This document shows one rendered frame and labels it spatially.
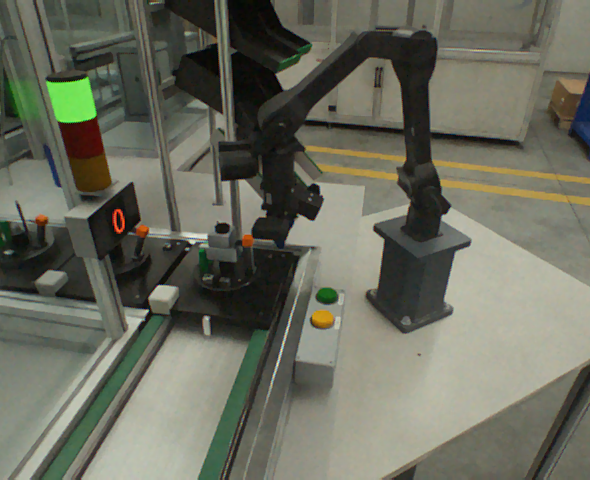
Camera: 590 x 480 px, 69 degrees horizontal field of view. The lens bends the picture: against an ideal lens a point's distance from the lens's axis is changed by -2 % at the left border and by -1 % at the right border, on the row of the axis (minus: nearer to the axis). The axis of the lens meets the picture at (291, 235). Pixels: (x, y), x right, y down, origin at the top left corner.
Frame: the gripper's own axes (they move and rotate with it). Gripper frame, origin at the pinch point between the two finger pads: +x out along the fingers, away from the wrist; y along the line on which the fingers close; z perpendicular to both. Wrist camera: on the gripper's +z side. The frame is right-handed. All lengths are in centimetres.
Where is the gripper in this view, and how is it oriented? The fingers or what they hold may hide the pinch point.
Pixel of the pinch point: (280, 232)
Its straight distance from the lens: 83.6
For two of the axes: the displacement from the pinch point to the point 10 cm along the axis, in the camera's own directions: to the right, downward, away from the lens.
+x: 0.2, 8.5, 5.3
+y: 1.9, -5.2, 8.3
